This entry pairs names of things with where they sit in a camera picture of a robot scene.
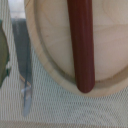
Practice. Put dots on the beige woven placemat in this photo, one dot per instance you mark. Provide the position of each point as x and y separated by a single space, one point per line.
52 106

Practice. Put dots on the knife with orange handle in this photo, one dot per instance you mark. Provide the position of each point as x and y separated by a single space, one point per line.
23 51

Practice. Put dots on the red-brown sausage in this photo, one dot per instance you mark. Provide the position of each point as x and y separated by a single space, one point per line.
81 26

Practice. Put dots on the round wooden plate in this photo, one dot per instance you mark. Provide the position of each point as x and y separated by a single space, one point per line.
49 31

